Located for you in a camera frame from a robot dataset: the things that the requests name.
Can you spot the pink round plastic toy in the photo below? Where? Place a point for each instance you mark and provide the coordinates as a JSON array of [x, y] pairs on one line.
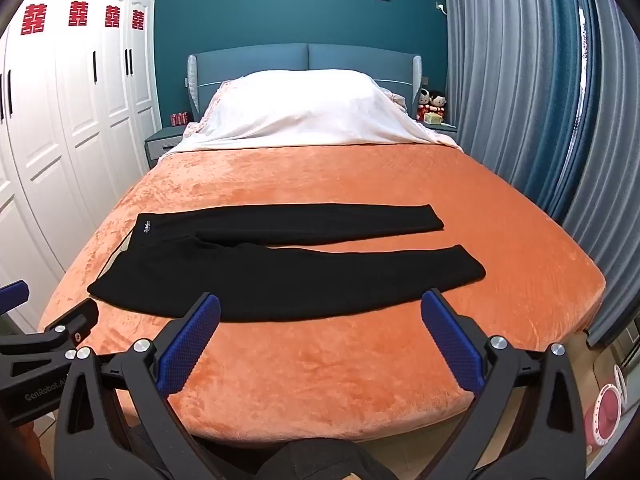
[[605, 420]]

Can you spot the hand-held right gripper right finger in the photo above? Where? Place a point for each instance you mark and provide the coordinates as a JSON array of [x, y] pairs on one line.
[[450, 345]]

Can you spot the red paper decal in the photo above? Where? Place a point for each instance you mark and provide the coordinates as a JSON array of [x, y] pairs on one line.
[[78, 13], [34, 20], [138, 19], [113, 16]]

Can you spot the small red box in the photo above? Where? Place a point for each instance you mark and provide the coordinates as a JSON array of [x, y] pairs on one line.
[[178, 119]]

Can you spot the black pants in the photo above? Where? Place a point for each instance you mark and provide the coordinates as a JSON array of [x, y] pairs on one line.
[[280, 280]]

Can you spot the plush toy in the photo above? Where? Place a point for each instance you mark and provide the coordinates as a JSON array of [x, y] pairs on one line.
[[438, 102]]

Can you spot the yellow tissue box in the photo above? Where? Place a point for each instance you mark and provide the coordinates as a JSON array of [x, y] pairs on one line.
[[433, 118]]

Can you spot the blue upholstered headboard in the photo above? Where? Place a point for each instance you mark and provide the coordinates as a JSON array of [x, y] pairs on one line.
[[250, 60]]

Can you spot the grey-blue nightstand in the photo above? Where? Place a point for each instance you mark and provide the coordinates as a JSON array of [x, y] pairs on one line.
[[447, 126], [162, 145]]

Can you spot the grey pleated curtain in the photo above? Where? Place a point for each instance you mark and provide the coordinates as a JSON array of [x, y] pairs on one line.
[[615, 185], [490, 60]]

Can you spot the blue curtain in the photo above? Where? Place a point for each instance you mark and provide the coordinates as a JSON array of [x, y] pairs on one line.
[[565, 85]]

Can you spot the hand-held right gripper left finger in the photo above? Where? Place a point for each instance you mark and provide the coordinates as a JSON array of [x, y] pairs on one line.
[[192, 345]]

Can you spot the orange plush blanket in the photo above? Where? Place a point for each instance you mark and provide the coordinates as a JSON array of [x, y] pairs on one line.
[[325, 175]]

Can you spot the red-dressed figurine doll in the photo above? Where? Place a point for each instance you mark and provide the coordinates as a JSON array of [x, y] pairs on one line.
[[424, 102]]

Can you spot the white panelled wardrobe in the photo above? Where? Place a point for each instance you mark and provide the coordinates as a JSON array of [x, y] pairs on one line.
[[50, 125]]

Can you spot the white quilt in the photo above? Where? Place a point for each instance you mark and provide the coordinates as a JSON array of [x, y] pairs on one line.
[[310, 110]]

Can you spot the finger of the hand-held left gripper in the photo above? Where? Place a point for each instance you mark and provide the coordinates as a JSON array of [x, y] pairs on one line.
[[75, 320], [12, 296]]

